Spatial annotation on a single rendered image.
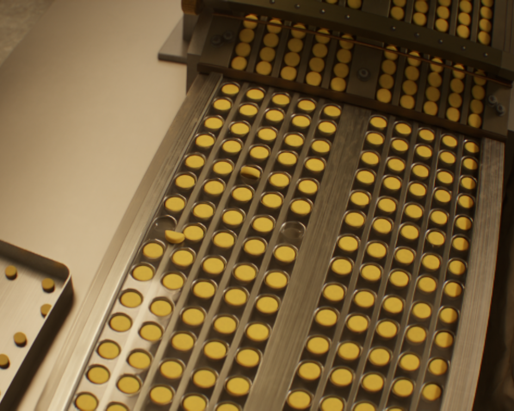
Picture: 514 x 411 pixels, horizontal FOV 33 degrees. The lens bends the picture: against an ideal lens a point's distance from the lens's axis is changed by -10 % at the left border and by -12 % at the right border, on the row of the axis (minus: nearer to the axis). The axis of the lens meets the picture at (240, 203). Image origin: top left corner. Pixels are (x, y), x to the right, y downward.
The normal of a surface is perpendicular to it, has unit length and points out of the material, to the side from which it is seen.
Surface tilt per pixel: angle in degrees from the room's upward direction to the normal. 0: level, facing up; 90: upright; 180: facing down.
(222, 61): 38
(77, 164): 0
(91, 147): 0
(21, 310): 0
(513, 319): 43
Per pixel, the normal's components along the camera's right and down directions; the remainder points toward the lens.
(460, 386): 0.04, -0.72
